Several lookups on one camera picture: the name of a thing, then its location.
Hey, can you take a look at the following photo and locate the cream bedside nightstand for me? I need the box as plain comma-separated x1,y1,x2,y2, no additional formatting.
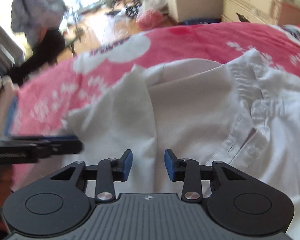
221,0,300,25

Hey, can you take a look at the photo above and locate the seated person grey jacket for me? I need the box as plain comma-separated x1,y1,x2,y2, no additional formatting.
7,0,66,86

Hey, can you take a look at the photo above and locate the red floral bed blanket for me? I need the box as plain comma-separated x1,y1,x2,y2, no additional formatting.
8,22,300,135

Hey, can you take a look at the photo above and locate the blue water bottle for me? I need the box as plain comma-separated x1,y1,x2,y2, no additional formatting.
180,18,222,25

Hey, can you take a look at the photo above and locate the red plastic bag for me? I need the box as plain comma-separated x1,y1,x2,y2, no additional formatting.
136,0,167,31

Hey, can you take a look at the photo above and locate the white button shirt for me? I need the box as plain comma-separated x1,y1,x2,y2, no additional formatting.
61,49,300,239

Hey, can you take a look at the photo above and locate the pile of folded clothes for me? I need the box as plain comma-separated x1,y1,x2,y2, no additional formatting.
0,76,19,136

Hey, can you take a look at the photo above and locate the left hand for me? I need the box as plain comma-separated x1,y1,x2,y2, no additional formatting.
0,170,13,207

